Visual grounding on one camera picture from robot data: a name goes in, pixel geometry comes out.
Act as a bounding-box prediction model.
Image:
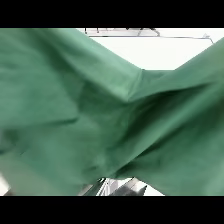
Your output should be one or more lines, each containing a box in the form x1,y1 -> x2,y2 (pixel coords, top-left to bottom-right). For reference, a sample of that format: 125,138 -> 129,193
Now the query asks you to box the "green garment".
0,28 -> 224,197

